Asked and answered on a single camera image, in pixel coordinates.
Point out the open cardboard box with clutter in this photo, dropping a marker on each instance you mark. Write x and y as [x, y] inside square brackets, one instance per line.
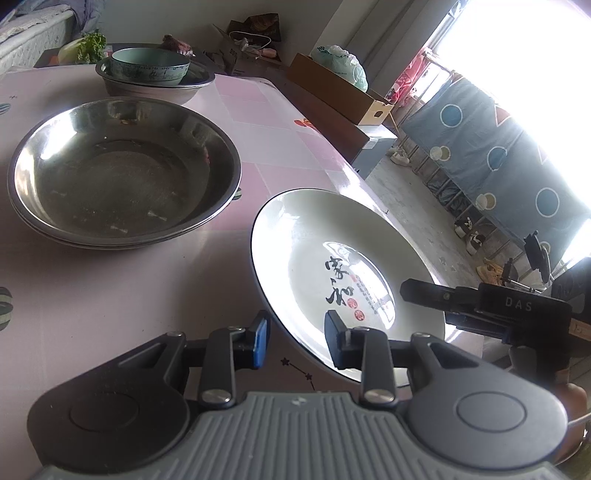
[244, 41]

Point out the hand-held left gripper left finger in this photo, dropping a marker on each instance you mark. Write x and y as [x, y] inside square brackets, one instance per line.
[261, 341]

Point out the black and white shoe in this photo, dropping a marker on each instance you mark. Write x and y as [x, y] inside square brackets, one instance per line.
[475, 242]
[462, 227]

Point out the white ceramic plate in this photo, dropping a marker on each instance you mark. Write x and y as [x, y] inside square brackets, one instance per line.
[314, 240]

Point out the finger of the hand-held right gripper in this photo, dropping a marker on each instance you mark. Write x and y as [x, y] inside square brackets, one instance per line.
[475, 325]
[434, 293]

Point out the green lettuce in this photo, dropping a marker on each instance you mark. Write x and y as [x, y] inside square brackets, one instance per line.
[90, 46]

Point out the grey clothing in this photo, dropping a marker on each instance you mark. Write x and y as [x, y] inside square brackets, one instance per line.
[87, 11]

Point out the green plastic bag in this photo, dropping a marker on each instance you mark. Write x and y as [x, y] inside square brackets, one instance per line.
[344, 62]

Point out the white quilted mattress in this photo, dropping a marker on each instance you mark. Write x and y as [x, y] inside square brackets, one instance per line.
[32, 37]

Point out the blue cloth with circles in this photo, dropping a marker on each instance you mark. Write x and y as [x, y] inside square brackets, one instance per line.
[498, 152]

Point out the black phone holder stand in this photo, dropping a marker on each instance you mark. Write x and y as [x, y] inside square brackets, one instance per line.
[536, 256]

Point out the tan shoe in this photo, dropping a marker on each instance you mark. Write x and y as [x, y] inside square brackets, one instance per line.
[493, 272]

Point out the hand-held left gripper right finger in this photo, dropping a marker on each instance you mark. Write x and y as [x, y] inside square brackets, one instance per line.
[332, 341]

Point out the large steel bowl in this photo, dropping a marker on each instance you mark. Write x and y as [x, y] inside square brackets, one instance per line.
[92, 244]
[124, 175]

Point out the green ceramic bowl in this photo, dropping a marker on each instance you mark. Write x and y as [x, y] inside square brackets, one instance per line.
[147, 74]

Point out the long cardboard box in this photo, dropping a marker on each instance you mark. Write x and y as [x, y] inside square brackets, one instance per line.
[337, 92]

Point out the medium steel bowl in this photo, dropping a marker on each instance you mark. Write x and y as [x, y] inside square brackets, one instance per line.
[204, 79]

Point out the red cloth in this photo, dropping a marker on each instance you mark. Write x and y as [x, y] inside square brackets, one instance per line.
[408, 78]

